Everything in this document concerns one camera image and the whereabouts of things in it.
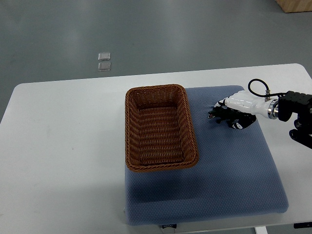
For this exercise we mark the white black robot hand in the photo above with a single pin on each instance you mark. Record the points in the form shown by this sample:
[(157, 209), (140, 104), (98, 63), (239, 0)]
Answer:
[(246, 106)]

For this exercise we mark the upper metal floor plate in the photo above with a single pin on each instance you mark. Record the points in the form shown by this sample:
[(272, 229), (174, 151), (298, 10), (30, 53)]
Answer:
[(104, 56)]

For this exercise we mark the black table control panel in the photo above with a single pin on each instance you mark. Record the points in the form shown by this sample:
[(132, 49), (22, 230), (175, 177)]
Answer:
[(302, 225)]

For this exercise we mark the metal floor plate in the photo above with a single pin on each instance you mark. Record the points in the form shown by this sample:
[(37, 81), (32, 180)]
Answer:
[(104, 66), (104, 56)]

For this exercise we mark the blue grey foam mat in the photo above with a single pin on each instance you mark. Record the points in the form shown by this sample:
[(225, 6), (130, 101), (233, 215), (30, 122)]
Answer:
[(235, 174)]

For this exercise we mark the wooden box corner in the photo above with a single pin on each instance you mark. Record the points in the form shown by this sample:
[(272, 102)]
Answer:
[(295, 6)]

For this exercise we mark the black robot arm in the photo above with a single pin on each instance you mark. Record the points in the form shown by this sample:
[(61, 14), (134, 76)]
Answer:
[(301, 104)]

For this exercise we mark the lower metal floor plate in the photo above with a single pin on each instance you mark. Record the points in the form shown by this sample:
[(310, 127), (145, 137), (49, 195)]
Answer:
[(104, 66)]

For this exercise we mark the dark green toy crocodile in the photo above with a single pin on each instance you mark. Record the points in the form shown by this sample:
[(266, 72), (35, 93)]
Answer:
[(222, 114)]

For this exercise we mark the brown woven basket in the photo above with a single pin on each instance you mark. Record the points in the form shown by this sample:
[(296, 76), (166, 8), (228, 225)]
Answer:
[(159, 132)]

